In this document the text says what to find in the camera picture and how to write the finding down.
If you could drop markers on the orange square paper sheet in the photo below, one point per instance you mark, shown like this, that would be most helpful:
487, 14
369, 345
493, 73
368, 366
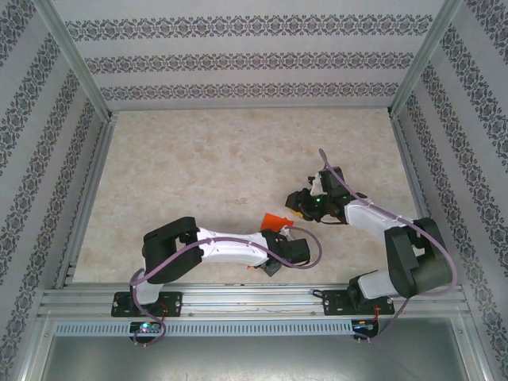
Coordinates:
272, 221

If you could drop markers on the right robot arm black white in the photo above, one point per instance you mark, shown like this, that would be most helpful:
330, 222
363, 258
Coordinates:
369, 218

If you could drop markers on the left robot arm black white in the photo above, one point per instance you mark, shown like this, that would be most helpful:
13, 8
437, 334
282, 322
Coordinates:
230, 248

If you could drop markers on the grey sheet metal tray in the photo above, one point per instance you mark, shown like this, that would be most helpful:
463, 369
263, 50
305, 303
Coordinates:
254, 361

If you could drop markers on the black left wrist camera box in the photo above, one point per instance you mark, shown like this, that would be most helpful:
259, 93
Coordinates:
298, 251

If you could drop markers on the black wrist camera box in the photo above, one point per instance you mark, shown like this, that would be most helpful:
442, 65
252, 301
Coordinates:
298, 251
332, 180

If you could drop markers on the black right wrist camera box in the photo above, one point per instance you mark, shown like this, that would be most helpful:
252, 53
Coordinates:
332, 180

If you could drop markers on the wide aluminium mounting rail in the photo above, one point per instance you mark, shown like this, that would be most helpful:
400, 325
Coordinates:
254, 297

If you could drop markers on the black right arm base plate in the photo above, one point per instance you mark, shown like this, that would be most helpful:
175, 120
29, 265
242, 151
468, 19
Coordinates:
333, 303

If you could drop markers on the aluminium side rail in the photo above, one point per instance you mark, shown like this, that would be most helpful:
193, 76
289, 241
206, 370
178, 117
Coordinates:
89, 198
416, 190

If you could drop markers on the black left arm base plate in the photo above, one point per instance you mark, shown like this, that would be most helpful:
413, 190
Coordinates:
174, 301

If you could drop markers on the thin aluminium wall rail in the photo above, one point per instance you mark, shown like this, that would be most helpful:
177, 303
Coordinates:
254, 107

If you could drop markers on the aluminium frame post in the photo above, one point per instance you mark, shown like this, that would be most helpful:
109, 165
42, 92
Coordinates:
75, 67
424, 59

